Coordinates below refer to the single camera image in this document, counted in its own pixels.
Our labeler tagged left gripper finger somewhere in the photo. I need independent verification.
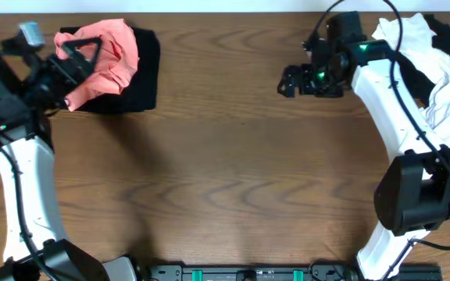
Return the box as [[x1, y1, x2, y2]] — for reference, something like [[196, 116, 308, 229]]
[[62, 41, 96, 78], [66, 37, 102, 66]]

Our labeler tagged pink t-shirt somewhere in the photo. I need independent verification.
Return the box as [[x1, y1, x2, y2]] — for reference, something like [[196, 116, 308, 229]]
[[54, 19, 139, 112]]

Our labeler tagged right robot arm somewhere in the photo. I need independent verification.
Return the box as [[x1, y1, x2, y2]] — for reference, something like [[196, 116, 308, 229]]
[[277, 12, 450, 280]]

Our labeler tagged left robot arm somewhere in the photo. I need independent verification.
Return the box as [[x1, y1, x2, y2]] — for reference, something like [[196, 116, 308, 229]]
[[0, 34, 138, 280]]

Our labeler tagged black folded fabric bag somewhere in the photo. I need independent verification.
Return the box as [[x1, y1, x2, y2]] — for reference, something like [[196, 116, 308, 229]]
[[77, 27, 160, 115]]

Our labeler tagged white t-shirt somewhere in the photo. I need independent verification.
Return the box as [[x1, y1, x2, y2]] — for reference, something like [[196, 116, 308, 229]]
[[372, 12, 450, 147]]

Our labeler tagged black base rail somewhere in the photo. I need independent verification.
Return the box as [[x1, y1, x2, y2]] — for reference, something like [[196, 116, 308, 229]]
[[143, 261, 444, 281]]

